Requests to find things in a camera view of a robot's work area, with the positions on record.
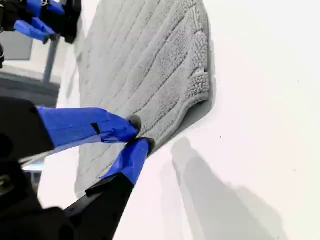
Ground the grey table leg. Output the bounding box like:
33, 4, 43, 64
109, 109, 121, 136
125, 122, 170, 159
42, 34, 61, 84

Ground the grey striped towel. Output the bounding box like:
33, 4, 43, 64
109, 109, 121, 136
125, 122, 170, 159
74, 0, 213, 201

